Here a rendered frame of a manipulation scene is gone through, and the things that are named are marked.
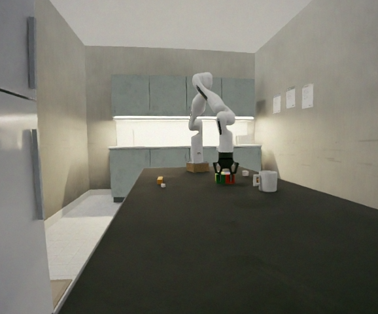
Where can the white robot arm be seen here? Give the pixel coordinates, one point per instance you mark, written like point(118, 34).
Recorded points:
point(202, 83)

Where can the white mug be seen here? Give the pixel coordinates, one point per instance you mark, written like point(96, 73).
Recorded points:
point(267, 182)

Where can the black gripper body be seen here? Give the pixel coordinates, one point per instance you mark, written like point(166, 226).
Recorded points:
point(225, 157)

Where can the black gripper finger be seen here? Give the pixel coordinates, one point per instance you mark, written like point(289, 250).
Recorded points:
point(218, 172)
point(236, 164)

